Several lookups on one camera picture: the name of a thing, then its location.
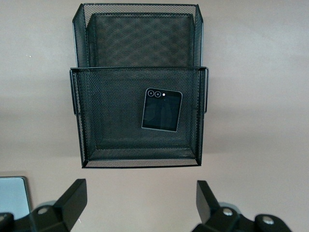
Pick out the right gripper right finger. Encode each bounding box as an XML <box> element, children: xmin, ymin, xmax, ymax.
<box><xmin>193</xmin><ymin>180</ymin><xmax>293</xmax><ymax>232</ymax></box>

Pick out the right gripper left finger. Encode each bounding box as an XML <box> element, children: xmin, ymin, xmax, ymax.
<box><xmin>0</xmin><ymin>178</ymin><xmax>88</xmax><ymax>232</ymax></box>

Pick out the black flip phone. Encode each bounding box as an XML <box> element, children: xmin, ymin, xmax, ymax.
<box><xmin>141</xmin><ymin>87</ymin><xmax>182</xmax><ymax>132</ymax></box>

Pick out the silver closed laptop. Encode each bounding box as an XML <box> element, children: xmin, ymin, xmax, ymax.
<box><xmin>0</xmin><ymin>176</ymin><xmax>32</xmax><ymax>215</ymax></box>

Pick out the black mesh two-tier tray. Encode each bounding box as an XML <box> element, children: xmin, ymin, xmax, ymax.
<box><xmin>69</xmin><ymin>2</ymin><xmax>210</xmax><ymax>169</ymax></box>

